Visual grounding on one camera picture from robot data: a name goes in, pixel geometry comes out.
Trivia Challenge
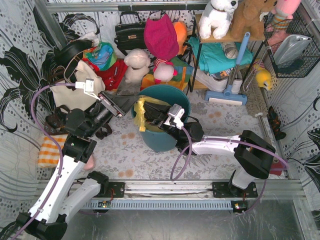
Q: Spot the yellow trash bag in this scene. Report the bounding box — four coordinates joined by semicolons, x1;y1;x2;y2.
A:
133;95;169;133

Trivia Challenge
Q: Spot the teal trash bin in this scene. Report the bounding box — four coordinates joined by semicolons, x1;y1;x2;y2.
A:
138;84;191;152

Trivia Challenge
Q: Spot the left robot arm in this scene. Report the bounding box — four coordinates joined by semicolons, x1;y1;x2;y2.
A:
16;91;140;240

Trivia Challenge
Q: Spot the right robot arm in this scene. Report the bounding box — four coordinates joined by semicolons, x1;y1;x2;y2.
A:
142;101;275;197

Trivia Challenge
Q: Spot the cream canvas tote bag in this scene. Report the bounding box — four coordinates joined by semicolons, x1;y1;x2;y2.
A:
50;60;106;111

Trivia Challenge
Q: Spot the magenta cloth bag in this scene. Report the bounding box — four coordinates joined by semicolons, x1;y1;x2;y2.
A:
143;13;179;60

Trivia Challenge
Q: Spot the red cloth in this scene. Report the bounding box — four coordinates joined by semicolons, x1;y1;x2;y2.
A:
88;59;128;91

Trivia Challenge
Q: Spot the pink white plush doll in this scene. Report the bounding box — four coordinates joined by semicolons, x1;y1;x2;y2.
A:
153;58;178;84

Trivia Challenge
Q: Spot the cream plush lamb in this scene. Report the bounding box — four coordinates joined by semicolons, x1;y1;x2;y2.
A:
124;48;151;84

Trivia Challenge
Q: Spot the rainbow striped cloth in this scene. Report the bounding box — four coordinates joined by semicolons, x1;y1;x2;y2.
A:
140;64;193;91

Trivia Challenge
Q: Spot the brown patterned handbag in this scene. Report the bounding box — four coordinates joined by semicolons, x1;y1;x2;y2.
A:
44;104;113;140

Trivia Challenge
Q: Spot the pink case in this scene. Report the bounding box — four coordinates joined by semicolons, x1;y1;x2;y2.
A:
83;155;95;171

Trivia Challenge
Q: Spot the black leather handbag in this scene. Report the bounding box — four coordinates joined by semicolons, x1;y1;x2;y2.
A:
114;11;147;56

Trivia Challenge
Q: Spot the orange checkered cloth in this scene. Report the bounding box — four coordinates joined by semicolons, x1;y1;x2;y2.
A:
37;135;60;168

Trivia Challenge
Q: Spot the teal cloth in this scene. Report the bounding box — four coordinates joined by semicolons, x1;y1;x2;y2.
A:
188;37;253;74

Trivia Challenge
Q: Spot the orange plush toy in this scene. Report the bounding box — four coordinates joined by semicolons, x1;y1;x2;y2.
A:
173;21;188;55

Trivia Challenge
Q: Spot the yellow plush duck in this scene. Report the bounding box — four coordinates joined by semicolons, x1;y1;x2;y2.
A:
253;61;272;91

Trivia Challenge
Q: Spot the purple orange sock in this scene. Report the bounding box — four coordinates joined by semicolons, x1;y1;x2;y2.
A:
269;162;284;176

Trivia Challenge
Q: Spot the white plush dog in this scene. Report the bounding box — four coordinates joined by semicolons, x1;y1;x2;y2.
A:
198;0;239;40

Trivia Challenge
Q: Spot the brown teddy bear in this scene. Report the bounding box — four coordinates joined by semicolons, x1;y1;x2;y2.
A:
230;0;278;40

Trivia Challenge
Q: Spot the silver foil pouch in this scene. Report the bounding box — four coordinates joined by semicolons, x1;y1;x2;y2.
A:
273;34;313;65

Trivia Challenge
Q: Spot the pink plush toy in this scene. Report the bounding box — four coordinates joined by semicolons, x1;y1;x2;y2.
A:
267;0;301;32

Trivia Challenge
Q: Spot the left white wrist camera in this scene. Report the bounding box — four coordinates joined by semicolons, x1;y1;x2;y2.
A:
75;78;101;101

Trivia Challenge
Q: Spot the blue handled mop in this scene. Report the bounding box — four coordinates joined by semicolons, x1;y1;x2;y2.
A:
204;32;251;106

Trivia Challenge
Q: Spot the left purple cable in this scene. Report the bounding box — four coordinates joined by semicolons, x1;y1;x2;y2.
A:
9;83;78;240

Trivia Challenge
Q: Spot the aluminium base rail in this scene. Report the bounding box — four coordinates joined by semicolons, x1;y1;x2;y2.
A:
107;179;306;199

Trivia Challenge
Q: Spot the black wire basket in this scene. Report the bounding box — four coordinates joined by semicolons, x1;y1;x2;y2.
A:
264;12;320;79

